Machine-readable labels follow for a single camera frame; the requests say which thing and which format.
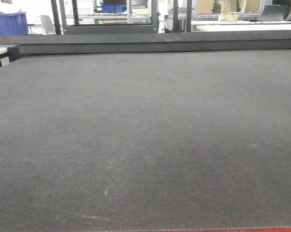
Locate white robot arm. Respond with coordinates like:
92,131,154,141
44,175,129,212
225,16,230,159
157,0,168,33

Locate black textured mat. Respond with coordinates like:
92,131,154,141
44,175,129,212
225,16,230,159
0,50,291,232

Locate grey chair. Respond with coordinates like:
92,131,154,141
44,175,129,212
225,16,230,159
40,15,56,35

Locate grey laptop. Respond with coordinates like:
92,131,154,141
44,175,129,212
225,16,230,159
260,5,290,21

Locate white background table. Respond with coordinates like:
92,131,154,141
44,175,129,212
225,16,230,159
192,20,291,32

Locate blue plastic crate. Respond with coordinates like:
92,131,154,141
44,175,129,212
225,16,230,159
0,12,28,35

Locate black metal frame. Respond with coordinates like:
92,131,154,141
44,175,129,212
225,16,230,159
51,0,194,35

